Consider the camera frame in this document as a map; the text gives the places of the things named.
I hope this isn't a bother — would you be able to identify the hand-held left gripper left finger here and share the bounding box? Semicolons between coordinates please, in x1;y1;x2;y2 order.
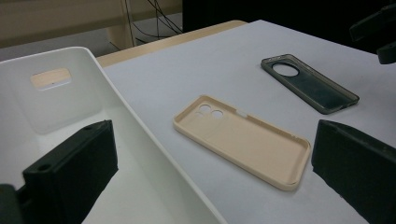
21;119;120;224

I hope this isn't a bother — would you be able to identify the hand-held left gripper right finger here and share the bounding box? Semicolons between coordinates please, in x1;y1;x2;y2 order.
311;119;396;224

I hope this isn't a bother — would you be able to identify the white plastic bin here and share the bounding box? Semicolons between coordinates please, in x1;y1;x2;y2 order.
0;46;228;224

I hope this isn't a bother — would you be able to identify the dark translucent phone case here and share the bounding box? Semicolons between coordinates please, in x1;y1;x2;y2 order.
261;53;361;115

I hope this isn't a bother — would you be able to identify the beige phone case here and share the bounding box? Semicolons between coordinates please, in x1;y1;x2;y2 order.
172;94;312;192

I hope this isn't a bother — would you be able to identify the dark curtain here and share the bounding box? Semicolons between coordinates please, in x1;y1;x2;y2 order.
181;0;396;55

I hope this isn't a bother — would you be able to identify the light wooden bench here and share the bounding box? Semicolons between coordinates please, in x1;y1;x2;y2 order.
0;0;183;50

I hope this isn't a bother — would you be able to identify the white table cover sheet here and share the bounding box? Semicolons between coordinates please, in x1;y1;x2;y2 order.
102;19;396;224

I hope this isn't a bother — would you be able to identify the black cable bundle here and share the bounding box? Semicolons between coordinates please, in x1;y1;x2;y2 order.
124;0;183;45

